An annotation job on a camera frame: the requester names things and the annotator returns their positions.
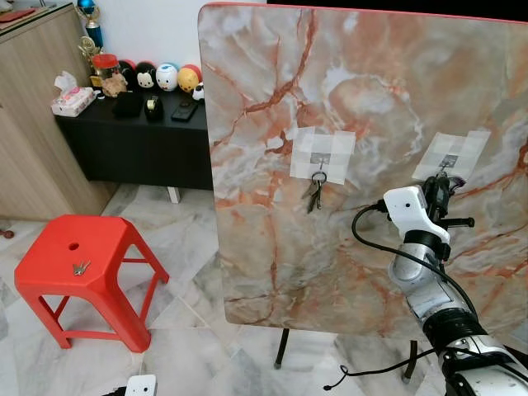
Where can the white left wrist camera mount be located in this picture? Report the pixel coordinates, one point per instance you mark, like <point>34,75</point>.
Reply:
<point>142,386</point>

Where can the white-faced mouse plush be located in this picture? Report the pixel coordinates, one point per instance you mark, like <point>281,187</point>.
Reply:
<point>146,78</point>

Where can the slanted taped wall hook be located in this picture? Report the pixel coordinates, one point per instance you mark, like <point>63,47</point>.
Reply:
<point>454,150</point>

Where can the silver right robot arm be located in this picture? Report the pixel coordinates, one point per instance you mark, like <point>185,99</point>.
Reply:
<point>429,301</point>

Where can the gold blue trophy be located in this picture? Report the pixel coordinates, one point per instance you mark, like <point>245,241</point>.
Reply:
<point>91,33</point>

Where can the light wooden cabinet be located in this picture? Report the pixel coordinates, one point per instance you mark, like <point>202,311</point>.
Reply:
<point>41,124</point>

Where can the red plastic stool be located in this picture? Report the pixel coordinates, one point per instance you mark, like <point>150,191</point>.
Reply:
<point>91,247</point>

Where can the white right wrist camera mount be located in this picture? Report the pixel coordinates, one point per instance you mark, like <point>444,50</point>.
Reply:
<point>408,210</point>

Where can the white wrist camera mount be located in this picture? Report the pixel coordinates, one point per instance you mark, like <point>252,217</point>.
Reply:
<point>142,386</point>
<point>408,210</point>

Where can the white duck plush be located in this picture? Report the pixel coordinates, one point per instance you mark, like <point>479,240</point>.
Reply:
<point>167,77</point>

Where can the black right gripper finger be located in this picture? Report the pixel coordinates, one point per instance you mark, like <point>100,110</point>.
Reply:
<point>446,184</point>
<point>432,183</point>

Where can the marble pattern table top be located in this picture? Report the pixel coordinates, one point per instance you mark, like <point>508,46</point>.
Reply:
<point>272,247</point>

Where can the clear jar with red lid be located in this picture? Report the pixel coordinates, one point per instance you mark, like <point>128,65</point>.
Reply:
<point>108,76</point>

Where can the black table leg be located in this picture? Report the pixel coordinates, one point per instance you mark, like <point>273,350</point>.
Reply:
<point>282,346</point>
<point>409,363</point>

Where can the small panda figure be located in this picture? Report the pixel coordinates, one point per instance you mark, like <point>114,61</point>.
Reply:
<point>199,91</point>

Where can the square taped wall hook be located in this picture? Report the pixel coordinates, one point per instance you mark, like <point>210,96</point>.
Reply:
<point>326,148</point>

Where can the white sideboard leg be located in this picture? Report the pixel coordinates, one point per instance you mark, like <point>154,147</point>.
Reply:
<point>173,195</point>

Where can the black sideboard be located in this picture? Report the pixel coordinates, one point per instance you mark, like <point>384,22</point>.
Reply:
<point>140,153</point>

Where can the yellow bear plush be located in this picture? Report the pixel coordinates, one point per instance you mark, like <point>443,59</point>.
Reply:
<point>189,79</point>

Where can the black mouse plush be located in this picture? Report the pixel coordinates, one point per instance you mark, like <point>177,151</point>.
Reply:
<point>128,76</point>

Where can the brown dumbbell toy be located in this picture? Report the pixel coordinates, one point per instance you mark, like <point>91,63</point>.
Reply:
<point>5,234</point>

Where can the key bunch on stool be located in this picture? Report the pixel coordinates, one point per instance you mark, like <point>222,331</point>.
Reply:
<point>81,267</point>

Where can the black knitted pouch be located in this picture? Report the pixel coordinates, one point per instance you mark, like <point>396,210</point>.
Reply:
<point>127,105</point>

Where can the white pink tissue pack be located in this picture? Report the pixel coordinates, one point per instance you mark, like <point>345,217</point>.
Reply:
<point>74,101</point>

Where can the flat black wallet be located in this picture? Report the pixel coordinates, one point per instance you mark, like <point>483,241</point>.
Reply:
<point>184,111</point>

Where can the black tape dispenser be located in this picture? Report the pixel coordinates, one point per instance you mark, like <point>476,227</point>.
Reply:
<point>153,110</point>

